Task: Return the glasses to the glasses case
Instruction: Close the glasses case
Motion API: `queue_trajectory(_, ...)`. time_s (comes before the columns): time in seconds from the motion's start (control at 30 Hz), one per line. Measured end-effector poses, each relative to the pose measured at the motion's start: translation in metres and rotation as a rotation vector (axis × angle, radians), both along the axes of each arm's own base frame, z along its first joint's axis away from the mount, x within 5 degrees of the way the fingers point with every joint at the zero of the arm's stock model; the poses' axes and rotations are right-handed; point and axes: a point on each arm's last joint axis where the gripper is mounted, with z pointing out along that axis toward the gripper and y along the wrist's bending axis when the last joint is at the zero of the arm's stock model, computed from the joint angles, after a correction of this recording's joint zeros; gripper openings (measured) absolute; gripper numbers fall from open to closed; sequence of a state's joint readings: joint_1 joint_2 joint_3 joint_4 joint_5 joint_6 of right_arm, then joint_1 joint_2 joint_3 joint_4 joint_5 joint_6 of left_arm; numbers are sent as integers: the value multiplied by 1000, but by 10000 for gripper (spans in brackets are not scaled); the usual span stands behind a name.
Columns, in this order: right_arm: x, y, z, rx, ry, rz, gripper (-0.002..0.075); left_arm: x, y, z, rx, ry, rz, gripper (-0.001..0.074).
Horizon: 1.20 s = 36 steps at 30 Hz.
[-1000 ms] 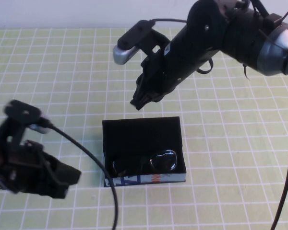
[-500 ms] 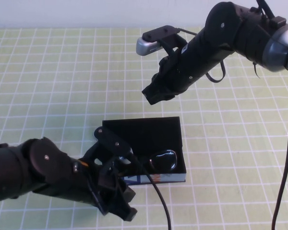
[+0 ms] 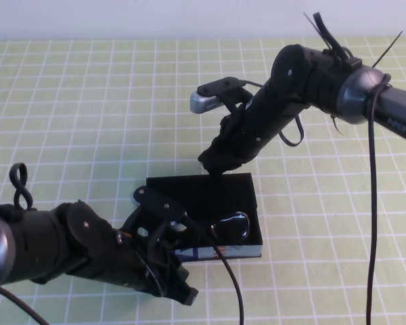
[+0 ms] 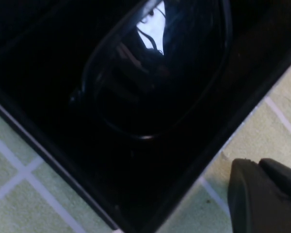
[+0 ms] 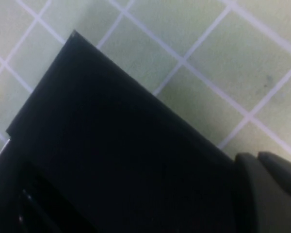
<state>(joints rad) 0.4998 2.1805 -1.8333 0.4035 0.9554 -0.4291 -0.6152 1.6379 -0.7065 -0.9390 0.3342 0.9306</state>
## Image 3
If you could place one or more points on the black frame glasses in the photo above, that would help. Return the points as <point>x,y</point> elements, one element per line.
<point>233,225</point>

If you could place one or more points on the black glasses case blue print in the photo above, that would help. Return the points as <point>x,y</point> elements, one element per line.
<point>196,196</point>

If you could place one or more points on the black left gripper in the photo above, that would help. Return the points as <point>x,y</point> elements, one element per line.
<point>142,267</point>

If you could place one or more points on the black zip tie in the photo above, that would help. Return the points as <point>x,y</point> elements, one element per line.
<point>316,28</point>
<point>390,47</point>
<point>336,125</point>

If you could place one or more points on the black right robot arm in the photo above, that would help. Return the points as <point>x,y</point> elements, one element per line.
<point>291,101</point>

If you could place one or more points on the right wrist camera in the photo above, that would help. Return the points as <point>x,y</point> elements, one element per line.
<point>203,103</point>

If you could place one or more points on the green white-grid tablecloth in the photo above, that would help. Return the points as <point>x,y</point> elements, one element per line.
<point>88,101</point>

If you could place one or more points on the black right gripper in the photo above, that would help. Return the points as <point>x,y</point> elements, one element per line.
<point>230,149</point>

